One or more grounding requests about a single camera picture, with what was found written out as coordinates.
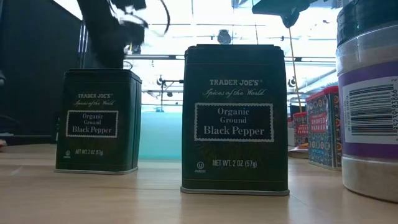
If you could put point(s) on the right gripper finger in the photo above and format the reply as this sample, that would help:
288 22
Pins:
280 6

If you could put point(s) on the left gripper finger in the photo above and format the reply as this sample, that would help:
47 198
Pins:
135 32
105 40

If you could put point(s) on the black pepper tin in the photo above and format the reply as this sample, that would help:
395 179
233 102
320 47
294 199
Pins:
96 124
233 124

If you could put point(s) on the red lid paprika tin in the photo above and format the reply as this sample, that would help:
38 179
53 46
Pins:
321 130
300 129

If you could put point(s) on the purple label spice jar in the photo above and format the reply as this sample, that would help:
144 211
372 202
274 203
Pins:
370 109

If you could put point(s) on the taco seasoning packet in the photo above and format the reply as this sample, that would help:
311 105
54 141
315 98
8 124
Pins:
298 152

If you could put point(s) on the teal translucent tray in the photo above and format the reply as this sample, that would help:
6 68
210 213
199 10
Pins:
160 137

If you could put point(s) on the black overhead camera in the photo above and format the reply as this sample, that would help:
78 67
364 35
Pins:
224 36

